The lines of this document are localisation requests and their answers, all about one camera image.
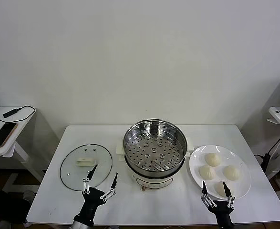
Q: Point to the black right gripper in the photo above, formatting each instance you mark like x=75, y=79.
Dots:
x=222, y=212

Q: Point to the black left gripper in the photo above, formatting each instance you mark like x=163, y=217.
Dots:
x=90, y=200

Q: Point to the white steamed baozi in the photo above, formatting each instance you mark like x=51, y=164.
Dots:
x=213, y=159
x=231, y=172
x=220, y=189
x=207, y=172

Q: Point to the round glass lid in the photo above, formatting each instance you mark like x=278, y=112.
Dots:
x=70, y=171

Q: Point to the steel steamer pot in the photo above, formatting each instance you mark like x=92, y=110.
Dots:
x=154, y=182

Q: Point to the stainless steel steamer basket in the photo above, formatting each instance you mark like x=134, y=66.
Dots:
x=154, y=152

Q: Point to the white round plate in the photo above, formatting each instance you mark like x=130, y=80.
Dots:
x=197, y=157

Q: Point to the white side table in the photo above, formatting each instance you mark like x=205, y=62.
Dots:
x=23, y=119
x=279, y=115

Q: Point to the bystander dark clothing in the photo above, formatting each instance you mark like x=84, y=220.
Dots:
x=1, y=207

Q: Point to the black smartphone pink case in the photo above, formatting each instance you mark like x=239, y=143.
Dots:
x=1, y=136

